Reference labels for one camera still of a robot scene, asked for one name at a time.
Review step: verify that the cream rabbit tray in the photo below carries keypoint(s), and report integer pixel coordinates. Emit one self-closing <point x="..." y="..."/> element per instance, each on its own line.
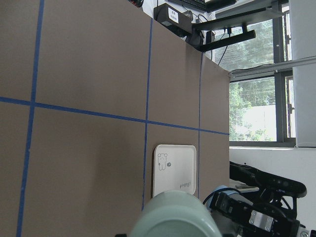
<point x="175" y="168"/>

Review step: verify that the pale green cup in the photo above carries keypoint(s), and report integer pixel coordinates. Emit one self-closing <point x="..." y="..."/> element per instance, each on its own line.
<point x="175" y="214"/>

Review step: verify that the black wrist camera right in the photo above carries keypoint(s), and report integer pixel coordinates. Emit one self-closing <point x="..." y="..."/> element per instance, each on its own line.
<point x="272" y="188"/>

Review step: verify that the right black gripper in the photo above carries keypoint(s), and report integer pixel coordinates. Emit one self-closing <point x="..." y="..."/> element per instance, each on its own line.
<point x="236" y="216"/>

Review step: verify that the black keyboard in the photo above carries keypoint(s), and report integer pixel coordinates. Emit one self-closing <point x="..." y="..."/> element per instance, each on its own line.
<point x="194" y="4"/>

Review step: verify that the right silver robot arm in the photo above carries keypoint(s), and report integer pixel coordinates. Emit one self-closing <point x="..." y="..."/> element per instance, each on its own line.
<point x="235" y="216"/>

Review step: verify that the black box with label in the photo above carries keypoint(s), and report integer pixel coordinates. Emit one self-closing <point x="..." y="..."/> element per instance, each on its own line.
<point x="174" y="20"/>

